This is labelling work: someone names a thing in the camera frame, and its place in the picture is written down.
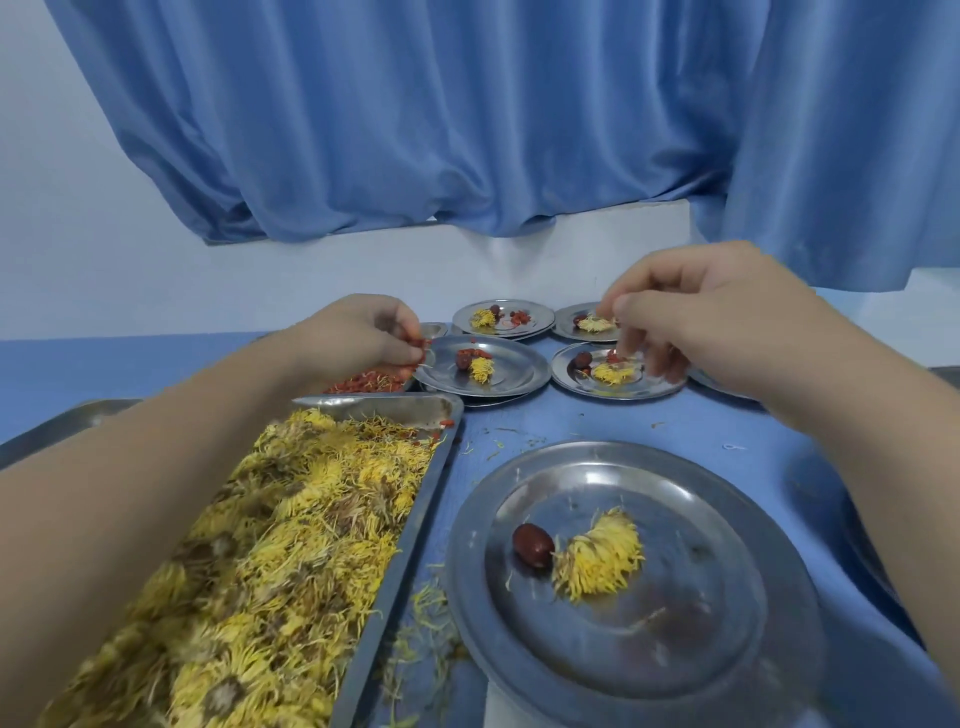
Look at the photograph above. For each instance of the person's left hand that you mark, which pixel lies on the person's left hand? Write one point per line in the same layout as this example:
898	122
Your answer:
352	337

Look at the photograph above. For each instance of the person's right hand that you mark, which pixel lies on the person's right hand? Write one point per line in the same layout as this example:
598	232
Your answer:
720	322

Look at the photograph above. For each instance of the round steel plate red label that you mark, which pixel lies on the round steel plate red label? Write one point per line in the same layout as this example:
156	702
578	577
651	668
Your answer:
465	330

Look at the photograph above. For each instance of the pile of yellow chrysanthemums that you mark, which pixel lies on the pile of yellow chrysanthemums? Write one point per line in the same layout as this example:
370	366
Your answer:
285	562

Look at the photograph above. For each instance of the person's left forearm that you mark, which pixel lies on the person's left forearm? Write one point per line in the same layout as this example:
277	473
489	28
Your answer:
112	525

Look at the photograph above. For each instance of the person's right forearm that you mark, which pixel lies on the person's right forearm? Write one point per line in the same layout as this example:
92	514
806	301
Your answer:
892	450

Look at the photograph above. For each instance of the rectangular steel tray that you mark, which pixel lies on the rectangular steel tray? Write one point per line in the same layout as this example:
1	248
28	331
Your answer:
420	405
60	424
433	328

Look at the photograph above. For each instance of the narrow blue curtain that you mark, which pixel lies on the narrow blue curtain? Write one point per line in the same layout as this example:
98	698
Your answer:
847	150

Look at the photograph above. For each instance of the wide blue curtain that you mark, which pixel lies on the wide blue curtain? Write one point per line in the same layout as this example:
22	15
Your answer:
412	112

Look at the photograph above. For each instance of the blue tablecloth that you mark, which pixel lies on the blue tablecloth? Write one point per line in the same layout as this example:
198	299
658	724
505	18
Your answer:
112	367

